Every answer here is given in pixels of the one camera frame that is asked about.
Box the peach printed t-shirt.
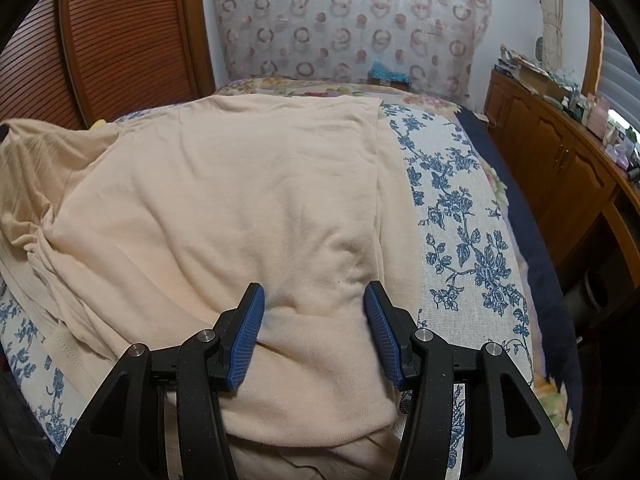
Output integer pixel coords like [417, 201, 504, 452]
[1, 94, 421, 479]

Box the pink floral bedspread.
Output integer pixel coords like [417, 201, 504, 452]
[214, 77, 572, 451]

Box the navy bed sheet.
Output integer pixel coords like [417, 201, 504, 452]
[456, 107, 582, 446]

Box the wooden sideboard cabinet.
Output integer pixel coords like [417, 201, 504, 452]
[484, 70, 639, 285]

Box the yellow plush toy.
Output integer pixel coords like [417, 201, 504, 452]
[89, 119, 106, 131]

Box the pink bottle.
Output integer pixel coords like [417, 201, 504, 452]
[587, 96, 610, 140]

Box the cardboard box on cabinet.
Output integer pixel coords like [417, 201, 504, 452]
[518, 64, 572, 102]

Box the grey window blind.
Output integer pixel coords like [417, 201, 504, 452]
[598, 23, 640, 131]

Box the blue item on box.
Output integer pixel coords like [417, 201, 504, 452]
[368, 61, 411, 86]

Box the brown louvered wardrobe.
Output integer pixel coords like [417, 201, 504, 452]
[1, 0, 215, 129]

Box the circle patterned curtain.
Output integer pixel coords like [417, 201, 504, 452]
[214, 0, 492, 104]

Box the tied beige curtain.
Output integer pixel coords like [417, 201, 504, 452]
[540, 0, 564, 70]

